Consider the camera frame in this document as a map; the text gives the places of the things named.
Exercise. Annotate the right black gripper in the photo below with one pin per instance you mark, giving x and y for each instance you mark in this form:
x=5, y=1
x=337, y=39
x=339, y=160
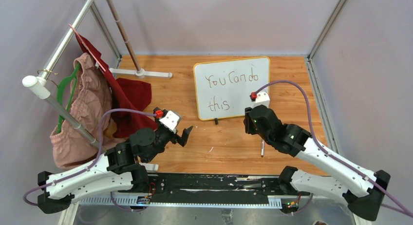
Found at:
x=248, y=121

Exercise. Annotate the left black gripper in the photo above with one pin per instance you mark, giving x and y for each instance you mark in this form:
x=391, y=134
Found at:
x=183, y=139

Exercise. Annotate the brown whiteboard marker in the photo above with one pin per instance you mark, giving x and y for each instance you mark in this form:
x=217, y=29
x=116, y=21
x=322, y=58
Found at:
x=262, y=148

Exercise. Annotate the yellow-framed whiteboard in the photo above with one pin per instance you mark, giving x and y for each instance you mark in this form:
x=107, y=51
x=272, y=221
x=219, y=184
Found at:
x=223, y=88

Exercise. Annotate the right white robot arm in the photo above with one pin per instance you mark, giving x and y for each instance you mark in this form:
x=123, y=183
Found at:
x=360, y=189

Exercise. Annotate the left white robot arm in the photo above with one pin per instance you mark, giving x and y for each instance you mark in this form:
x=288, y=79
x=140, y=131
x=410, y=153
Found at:
x=120, y=168

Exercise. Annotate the red garment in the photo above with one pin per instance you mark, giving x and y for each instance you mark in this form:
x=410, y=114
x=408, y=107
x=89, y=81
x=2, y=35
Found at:
x=126, y=94

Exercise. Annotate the pink garment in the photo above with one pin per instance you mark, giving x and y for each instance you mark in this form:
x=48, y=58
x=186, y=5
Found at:
x=92, y=98

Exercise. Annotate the pink hanger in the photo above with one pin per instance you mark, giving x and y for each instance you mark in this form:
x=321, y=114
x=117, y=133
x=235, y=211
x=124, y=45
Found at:
x=87, y=48

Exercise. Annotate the metal clothes rack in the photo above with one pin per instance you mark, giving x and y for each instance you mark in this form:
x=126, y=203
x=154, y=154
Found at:
x=63, y=99

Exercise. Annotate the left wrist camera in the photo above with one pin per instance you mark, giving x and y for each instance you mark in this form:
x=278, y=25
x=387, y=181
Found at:
x=169, y=119

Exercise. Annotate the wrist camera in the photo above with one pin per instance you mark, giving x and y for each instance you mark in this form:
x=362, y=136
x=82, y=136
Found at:
x=169, y=119
x=261, y=98

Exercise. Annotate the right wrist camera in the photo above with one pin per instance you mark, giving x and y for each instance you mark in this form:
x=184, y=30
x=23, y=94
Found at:
x=261, y=98

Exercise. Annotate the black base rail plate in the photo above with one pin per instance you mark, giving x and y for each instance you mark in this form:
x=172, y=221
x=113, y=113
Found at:
x=209, y=190

